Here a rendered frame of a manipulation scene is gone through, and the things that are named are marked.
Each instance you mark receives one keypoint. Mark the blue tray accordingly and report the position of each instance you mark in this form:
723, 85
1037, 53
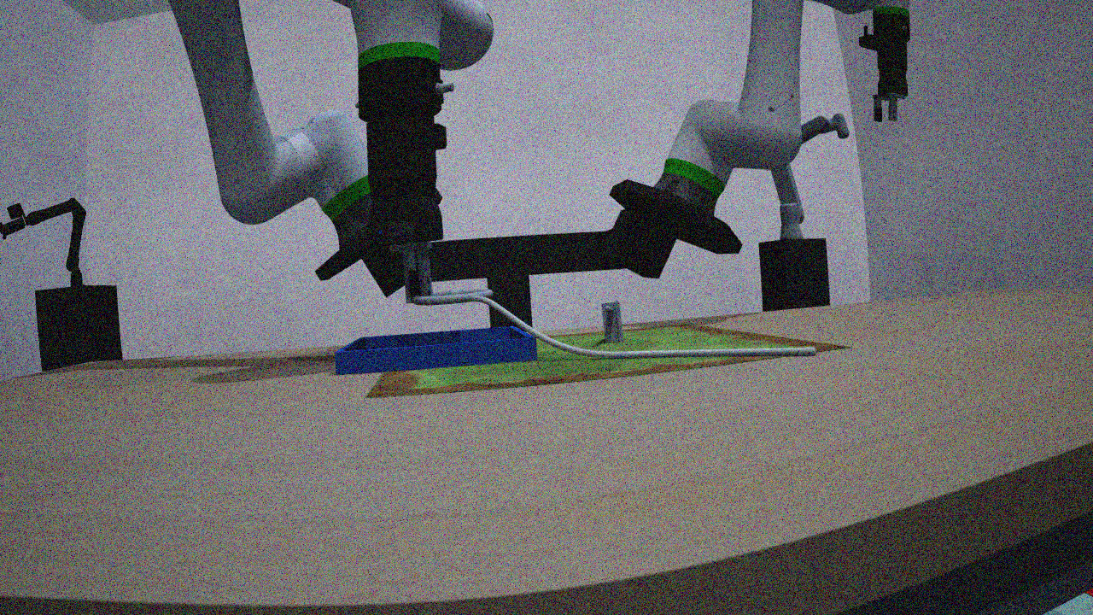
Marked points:
468, 348

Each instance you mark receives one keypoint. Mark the white ring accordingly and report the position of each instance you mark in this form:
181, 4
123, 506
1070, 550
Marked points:
442, 298

